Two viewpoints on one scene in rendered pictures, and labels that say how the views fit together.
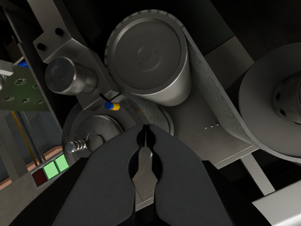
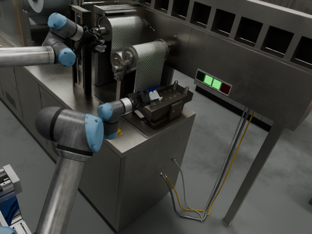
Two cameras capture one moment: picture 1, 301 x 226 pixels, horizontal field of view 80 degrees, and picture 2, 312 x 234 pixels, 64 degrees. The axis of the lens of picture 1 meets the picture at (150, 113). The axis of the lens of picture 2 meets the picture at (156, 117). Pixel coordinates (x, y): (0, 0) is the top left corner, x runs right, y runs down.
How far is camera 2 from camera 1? 1.45 m
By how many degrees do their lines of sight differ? 53
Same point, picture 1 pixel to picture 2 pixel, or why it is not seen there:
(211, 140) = (155, 23)
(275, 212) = not seen: outside the picture
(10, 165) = (274, 127)
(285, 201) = not seen: outside the picture
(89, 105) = (122, 64)
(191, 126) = (157, 35)
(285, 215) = not seen: outside the picture
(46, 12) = (118, 85)
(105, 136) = (126, 57)
